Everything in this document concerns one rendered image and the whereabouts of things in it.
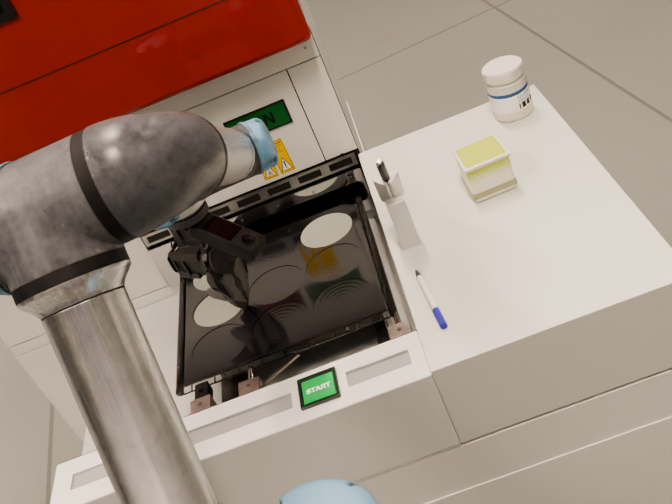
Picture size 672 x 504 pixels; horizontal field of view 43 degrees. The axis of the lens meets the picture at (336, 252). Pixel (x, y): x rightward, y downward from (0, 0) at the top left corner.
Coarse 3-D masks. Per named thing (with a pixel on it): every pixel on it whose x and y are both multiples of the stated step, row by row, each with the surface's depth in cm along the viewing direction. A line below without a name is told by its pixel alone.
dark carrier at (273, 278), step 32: (352, 224) 156; (288, 256) 156; (320, 256) 152; (352, 256) 149; (192, 288) 159; (256, 288) 151; (288, 288) 148; (320, 288) 145; (352, 288) 142; (192, 320) 151; (256, 320) 144; (288, 320) 141; (320, 320) 138; (352, 320) 135; (192, 352) 143; (224, 352) 140; (256, 352) 137
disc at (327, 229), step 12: (324, 216) 162; (336, 216) 160; (348, 216) 159; (312, 228) 160; (324, 228) 159; (336, 228) 157; (348, 228) 156; (312, 240) 157; (324, 240) 156; (336, 240) 154
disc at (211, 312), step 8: (208, 296) 155; (200, 304) 154; (208, 304) 153; (216, 304) 152; (224, 304) 151; (200, 312) 152; (208, 312) 151; (216, 312) 150; (224, 312) 149; (232, 312) 148; (200, 320) 150; (208, 320) 149; (216, 320) 148; (224, 320) 147
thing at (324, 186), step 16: (336, 176) 163; (352, 176) 164; (288, 192) 165; (304, 192) 164; (320, 192) 165; (368, 192) 166; (256, 208) 165; (272, 208) 165; (368, 208) 168; (240, 224) 166; (160, 256) 168; (176, 272) 170
